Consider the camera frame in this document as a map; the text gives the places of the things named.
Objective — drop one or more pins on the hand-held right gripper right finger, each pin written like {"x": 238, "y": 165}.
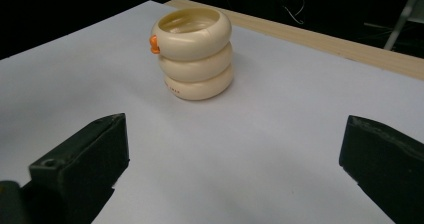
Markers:
{"x": 390, "y": 164}

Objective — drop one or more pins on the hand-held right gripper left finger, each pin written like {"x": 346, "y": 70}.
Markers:
{"x": 83, "y": 164}

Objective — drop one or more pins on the cream ribbed holder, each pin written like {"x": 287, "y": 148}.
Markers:
{"x": 195, "y": 55}

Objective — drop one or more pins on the grey metal stand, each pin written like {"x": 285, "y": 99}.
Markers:
{"x": 403, "y": 17}

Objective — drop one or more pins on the white table sheet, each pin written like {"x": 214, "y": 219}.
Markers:
{"x": 233, "y": 144}

